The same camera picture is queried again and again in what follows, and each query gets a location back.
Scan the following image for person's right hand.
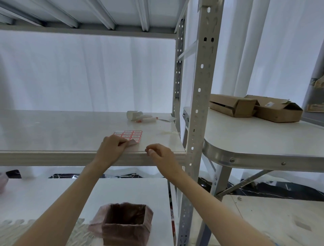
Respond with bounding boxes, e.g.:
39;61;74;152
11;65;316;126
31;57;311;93
145;143;187;183

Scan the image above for person's left hand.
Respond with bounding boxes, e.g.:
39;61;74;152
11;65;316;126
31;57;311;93
92;135;134;170

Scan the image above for red and white sticker sheet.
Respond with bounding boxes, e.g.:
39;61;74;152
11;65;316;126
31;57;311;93
113;130;143;147

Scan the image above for person's left forearm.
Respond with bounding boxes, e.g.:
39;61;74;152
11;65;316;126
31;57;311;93
10;160;109;246

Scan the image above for person's right forearm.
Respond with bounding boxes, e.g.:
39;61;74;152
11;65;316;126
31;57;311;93
165;174;277;246

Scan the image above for white paper sheet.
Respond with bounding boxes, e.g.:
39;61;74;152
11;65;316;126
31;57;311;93
156;113;177;122

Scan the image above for grey metal shelf rack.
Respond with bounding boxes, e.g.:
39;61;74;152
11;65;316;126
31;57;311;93
0;0;225;246

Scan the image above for pink brown fabric storage box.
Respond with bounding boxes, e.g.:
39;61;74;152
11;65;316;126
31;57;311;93
88;202;154;246

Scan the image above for white curtain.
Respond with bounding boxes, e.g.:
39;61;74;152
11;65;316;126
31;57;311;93
0;0;324;183

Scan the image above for white low table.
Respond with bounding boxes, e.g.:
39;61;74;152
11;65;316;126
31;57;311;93
0;177;169;246

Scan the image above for small brown cardboard box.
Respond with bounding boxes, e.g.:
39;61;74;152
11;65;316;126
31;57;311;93
209;94;260;118

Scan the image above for white folding table metal rim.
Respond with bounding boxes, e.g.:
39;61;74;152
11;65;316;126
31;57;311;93
183;106;324;246

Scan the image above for long brown cardboard box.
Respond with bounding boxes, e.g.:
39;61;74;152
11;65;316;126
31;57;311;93
244;95;304;123

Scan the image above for light plywood board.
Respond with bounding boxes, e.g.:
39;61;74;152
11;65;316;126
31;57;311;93
192;194;324;246

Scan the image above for grey patterned mat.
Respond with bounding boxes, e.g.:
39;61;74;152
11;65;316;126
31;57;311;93
0;217;102;246

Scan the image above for brown cardboard sign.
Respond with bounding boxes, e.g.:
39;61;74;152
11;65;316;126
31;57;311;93
311;76;324;90
306;102;324;113

